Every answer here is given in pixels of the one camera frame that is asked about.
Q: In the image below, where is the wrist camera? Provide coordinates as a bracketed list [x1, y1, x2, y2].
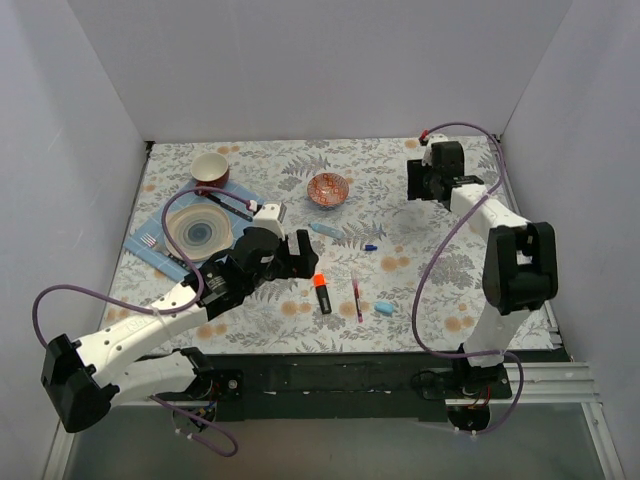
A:
[418, 130, 449, 165]
[248, 200, 286, 240]

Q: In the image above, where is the floral tablecloth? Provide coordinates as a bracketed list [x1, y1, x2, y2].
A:
[131, 138, 486, 354]

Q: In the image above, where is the black handled knife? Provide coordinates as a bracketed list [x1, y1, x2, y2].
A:
[205, 193, 253, 222]

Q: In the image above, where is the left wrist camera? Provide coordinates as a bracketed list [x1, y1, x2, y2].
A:
[248, 200, 286, 240]

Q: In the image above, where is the pink pen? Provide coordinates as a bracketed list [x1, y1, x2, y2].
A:
[351, 272, 363, 323]

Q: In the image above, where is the light blue pen cap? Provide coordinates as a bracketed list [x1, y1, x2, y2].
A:
[374, 301, 395, 316]

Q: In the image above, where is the silver fork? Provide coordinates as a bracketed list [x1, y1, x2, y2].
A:
[140, 233, 173, 257]

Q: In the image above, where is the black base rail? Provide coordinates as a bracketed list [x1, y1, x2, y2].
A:
[161, 353, 494, 432]

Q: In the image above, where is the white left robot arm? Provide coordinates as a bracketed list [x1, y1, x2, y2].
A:
[41, 227, 318, 433]

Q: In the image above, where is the light blue marker pen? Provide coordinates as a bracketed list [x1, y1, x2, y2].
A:
[309, 223, 344, 240]

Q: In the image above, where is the red brown ceramic mug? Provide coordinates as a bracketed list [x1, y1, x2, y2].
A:
[190, 153, 230, 188]

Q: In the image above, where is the orange patterned bowl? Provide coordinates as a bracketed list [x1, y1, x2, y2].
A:
[307, 172, 350, 208]

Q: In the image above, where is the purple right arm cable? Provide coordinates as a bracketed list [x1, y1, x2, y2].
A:
[412, 121, 525, 435]

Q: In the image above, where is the orange pen cap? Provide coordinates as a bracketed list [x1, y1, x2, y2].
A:
[313, 273, 326, 289]

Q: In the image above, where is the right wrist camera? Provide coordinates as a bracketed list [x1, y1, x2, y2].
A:
[418, 130, 449, 165]

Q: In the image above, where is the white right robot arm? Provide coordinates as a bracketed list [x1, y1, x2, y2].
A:
[407, 135, 558, 400]

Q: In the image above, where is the black orange marker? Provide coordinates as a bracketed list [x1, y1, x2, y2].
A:
[315, 285, 332, 315]

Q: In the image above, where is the beige blue ringed plate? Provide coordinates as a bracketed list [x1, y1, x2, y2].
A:
[166, 203, 234, 262]

